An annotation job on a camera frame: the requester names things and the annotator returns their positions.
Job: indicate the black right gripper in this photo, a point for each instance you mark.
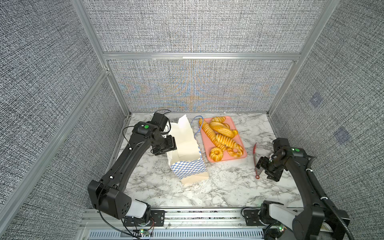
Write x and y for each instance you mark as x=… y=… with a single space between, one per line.
x=262 y=162

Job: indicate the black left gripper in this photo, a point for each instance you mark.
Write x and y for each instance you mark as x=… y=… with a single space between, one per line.
x=172 y=145

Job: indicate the red silicone kitchen tongs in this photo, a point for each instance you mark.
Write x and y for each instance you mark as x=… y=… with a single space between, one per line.
x=255 y=162

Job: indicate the checkered paper bread bag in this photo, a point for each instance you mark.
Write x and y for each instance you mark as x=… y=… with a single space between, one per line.
x=186 y=162

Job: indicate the ring bread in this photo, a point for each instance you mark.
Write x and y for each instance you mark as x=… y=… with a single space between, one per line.
x=236 y=152
x=216 y=154

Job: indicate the ridged spiral bread roll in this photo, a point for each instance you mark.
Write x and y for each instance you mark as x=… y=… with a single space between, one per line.
x=228 y=142

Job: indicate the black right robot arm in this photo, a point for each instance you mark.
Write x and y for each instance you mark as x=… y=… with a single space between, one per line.
x=318 y=208

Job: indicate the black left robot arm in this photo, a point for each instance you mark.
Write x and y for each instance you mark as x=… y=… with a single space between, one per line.
x=108 y=194

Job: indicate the long twisted bread stick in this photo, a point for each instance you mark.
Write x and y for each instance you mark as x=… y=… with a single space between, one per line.
x=211 y=134

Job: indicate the oval french bread loaf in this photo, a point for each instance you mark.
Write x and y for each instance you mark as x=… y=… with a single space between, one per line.
x=221 y=129

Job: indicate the pink plastic tray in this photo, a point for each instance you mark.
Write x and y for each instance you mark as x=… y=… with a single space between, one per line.
x=208 y=145

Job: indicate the croissant at tray back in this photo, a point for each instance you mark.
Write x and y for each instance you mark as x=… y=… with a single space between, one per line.
x=218 y=119

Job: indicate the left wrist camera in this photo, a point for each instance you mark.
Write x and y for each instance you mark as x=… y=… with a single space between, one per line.
x=160 y=120

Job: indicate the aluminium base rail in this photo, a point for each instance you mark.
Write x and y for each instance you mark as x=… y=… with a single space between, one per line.
x=183 y=224

